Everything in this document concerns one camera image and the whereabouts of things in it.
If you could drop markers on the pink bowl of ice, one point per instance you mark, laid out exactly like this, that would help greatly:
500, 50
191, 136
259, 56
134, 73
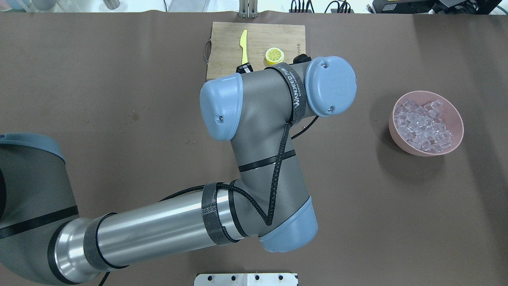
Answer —
425, 124

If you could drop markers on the yellow plastic knife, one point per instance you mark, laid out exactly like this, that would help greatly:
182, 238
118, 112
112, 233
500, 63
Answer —
243, 45

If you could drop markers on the bamboo cutting board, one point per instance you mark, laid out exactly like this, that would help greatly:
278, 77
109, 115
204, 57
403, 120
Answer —
226, 52

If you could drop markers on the yellow lemon slice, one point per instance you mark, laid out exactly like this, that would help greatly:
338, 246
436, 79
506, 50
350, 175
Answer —
274, 56

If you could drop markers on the aluminium frame post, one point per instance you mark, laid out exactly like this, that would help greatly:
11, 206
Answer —
248, 9

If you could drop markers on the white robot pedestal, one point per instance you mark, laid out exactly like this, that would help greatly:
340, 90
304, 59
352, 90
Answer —
247, 279

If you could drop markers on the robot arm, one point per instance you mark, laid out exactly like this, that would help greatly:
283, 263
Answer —
44, 239

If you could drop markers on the black monitor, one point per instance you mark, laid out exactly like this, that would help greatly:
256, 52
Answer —
474, 7

